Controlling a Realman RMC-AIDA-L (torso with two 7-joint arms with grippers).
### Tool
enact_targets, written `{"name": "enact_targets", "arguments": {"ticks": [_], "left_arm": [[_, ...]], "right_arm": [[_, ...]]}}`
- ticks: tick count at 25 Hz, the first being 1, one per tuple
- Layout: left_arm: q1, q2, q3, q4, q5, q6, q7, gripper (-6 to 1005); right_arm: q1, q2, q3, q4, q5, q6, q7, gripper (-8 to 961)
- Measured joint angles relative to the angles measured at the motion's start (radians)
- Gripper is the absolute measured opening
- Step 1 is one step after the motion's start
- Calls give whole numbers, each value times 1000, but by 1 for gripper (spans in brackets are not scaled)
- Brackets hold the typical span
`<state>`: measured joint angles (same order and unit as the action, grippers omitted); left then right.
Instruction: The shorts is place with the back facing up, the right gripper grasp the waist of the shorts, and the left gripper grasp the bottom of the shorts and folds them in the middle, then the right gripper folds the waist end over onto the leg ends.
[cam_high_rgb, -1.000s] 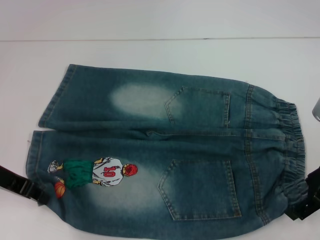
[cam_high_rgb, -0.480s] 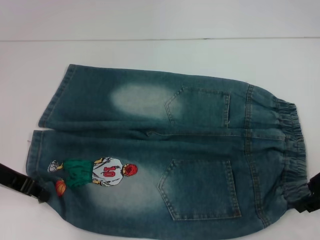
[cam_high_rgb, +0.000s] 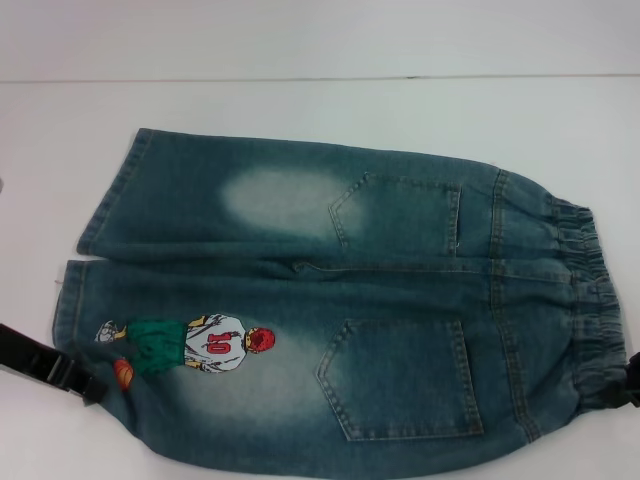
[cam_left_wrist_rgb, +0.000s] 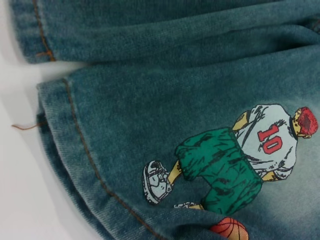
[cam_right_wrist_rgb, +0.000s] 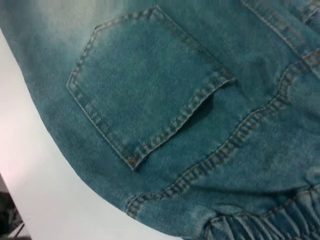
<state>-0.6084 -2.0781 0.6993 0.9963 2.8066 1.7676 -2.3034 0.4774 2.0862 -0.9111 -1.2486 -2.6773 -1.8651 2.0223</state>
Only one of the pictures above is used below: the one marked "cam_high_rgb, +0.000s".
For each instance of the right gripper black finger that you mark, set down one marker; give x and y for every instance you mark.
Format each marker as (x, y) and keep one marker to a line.
(630, 399)
(635, 367)

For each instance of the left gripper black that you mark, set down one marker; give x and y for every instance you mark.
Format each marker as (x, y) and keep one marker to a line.
(20, 350)

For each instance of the blue denim shorts with print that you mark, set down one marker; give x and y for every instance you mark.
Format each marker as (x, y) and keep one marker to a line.
(300, 250)

